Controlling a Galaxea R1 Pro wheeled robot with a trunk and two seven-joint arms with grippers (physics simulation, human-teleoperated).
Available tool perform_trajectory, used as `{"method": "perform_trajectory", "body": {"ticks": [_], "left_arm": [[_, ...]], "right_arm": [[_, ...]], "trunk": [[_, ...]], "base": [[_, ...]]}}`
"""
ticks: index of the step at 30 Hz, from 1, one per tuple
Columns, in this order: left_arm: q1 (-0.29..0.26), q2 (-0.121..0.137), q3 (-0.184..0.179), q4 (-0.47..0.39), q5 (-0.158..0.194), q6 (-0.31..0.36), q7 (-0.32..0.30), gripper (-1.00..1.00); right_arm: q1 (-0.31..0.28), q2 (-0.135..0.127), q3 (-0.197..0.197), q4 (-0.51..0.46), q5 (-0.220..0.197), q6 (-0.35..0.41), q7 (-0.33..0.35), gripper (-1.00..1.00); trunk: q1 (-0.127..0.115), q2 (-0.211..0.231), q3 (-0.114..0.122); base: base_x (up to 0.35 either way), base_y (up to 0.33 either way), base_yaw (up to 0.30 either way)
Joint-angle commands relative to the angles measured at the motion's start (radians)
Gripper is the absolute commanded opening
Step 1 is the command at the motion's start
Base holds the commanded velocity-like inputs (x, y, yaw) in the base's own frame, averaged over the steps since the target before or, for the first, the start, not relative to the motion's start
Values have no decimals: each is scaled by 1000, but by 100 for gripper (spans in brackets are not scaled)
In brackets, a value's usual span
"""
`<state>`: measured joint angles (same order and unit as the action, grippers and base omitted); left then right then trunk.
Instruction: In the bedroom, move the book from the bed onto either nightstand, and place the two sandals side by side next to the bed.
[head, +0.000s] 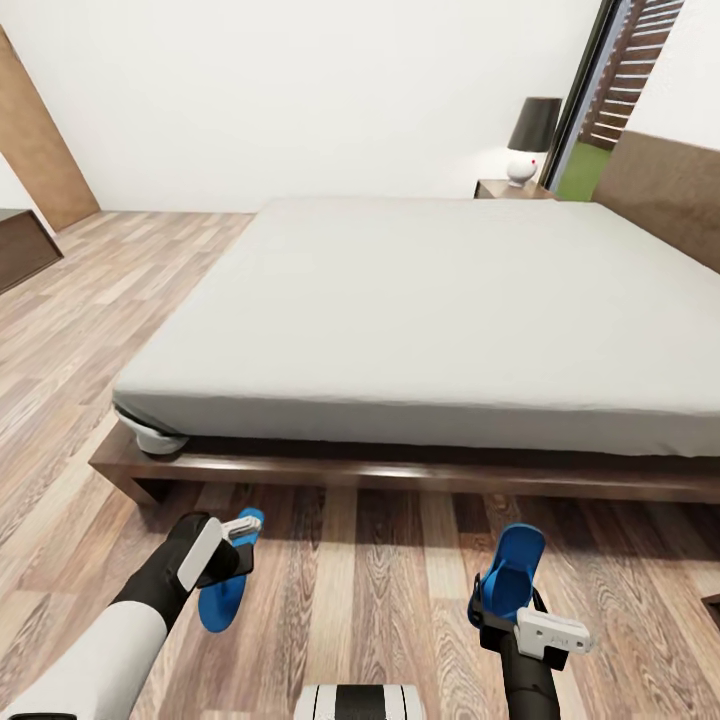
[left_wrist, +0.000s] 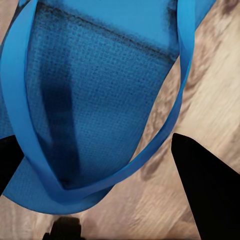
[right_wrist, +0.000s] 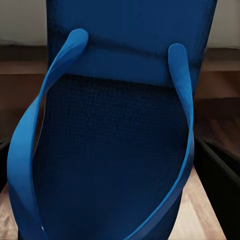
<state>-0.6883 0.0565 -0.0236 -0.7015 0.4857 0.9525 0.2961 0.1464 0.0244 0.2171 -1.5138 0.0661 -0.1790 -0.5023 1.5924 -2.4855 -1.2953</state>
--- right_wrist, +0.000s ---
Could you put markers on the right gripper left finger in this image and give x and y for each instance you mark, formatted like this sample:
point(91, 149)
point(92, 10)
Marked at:
point(4, 149)

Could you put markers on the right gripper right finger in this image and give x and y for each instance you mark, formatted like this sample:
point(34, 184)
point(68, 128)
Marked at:
point(219, 172)

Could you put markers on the bed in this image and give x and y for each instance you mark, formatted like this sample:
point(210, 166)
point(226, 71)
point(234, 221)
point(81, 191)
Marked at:
point(24, 63)

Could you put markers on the sandal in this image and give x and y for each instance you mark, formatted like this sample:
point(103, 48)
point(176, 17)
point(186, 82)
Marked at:
point(116, 146)

